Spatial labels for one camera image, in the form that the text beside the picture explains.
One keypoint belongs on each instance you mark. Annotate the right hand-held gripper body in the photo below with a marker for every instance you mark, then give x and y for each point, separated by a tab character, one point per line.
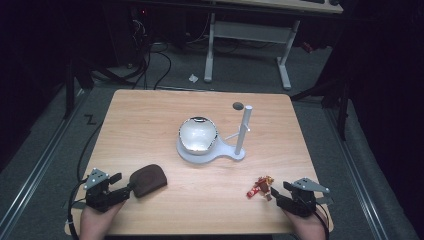
301	200

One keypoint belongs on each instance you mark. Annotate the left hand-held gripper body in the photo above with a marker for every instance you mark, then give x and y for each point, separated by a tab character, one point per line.
100	196

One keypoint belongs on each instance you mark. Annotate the brown pouch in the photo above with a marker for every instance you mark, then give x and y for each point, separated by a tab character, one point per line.
148	180

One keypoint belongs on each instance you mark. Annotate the white stand with pole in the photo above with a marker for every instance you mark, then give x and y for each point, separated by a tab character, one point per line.
243	133

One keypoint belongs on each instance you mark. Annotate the silver metal bowl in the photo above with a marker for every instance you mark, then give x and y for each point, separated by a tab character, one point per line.
197	135

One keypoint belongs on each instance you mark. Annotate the person's left hand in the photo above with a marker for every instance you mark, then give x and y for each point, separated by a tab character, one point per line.
98	223

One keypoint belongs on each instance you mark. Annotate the person's right hand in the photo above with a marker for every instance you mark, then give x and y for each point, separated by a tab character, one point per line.
306	228

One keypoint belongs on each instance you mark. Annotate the grey tape strip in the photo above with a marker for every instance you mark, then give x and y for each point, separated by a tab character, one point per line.
328	201
78	205

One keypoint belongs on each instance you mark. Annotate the black metal stand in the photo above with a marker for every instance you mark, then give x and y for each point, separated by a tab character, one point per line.
69	90
343	110

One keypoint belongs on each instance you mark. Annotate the dark round table grommet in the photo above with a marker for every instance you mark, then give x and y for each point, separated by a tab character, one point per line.
238	106

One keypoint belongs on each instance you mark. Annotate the white paper scrap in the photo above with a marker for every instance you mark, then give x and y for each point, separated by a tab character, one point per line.
193	78

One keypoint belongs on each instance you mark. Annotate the small red object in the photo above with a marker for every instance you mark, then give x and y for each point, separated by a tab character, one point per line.
307	47

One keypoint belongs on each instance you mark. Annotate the white-framed desk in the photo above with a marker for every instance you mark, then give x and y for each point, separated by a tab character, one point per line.
253	31

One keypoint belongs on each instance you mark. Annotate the metal floor rail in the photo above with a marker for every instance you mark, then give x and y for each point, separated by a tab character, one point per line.
40	160
356	173

